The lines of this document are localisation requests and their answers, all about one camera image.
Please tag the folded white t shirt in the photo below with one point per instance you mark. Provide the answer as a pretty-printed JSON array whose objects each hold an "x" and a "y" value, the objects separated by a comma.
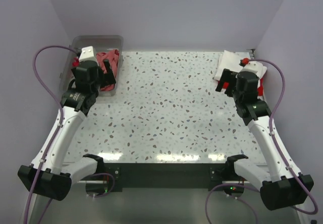
[{"x": 230, "y": 60}]

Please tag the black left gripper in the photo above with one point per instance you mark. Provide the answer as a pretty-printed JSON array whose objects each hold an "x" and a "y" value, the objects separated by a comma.
[{"x": 108, "y": 78}]

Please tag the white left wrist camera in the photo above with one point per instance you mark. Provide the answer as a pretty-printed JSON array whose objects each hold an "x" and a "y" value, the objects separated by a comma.
[{"x": 88, "y": 54}]

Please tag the crumpled red t shirt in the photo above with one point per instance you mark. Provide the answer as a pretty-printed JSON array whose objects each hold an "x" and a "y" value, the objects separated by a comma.
[{"x": 75, "y": 62}]

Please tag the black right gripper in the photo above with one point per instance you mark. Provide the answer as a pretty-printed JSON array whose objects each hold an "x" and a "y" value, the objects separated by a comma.
[{"x": 227, "y": 75}]

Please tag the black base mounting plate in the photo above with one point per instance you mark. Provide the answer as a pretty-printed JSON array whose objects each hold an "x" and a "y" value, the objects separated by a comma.
[{"x": 137, "y": 175}]

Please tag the salmon pink t shirt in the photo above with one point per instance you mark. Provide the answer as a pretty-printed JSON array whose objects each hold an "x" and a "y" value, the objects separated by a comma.
[{"x": 113, "y": 57}]

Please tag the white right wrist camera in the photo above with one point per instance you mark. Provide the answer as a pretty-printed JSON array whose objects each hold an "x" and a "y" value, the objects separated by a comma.
[{"x": 251, "y": 66}]

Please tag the folded red t shirt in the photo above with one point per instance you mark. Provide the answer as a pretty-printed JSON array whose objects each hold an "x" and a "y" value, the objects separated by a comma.
[{"x": 260, "y": 86}]

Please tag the clear plastic bin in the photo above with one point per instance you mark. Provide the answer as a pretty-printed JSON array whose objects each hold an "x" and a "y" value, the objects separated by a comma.
[{"x": 101, "y": 43}]

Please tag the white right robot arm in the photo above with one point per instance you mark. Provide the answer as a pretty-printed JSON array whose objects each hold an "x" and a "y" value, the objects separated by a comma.
[{"x": 283, "y": 185}]

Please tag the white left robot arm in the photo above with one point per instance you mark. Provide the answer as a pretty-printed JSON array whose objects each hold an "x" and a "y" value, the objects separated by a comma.
[{"x": 46, "y": 175}]

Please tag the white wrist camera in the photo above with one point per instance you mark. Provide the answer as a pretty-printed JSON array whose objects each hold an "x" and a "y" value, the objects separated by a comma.
[
  {"x": 251, "y": 66},
  {"x": 88, "y": 54}
]

